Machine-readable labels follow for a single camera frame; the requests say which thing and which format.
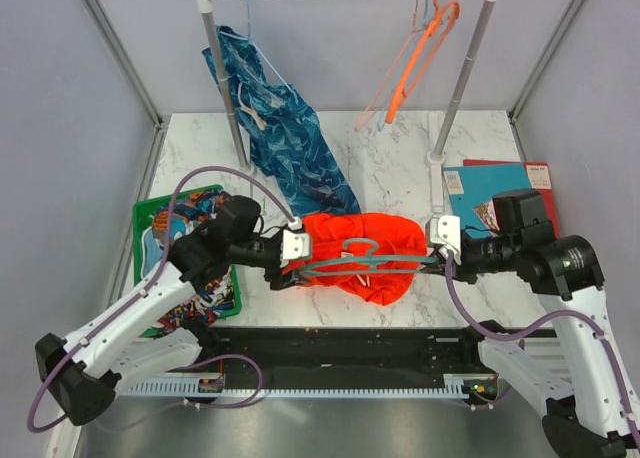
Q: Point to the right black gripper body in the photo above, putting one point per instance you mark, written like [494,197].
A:
[476,255]

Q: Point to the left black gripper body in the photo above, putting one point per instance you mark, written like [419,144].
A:
[262,254]

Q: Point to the teal plastic hanger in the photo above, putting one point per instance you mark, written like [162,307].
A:
[368,263]

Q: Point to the orange shorts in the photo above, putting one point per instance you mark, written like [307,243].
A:
[395,235]

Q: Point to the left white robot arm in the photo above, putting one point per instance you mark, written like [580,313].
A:
[88,368]

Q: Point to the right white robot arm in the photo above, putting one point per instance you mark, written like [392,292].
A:
[595,412]

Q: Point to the colourful comic print shorts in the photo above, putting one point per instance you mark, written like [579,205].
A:
[190,218]

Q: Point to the blue patterned shorts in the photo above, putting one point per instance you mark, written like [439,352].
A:
[286,141]

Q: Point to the orange plastic hanger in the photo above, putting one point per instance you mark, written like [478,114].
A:
[423,50]

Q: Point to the teal folder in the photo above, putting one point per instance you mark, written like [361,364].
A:
[469,186]

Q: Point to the red book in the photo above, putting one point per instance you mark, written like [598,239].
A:
[540,179]

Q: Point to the green plastic basket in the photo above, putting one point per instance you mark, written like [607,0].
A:
[145,218]

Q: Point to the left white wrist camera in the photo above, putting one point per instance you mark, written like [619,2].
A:
[296,243]

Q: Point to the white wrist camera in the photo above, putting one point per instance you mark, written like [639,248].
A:
[296,243]
[444,235]

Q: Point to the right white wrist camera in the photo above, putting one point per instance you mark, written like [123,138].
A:
[444,235]

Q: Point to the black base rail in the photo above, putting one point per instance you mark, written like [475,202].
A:
[339,357]

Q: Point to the white cable duct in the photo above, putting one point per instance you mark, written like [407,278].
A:
[193,386]

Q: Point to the pink wire hanger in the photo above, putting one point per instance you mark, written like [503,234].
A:
[370,113]

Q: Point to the light blue wire hanger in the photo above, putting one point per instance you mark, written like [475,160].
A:
[255,37]

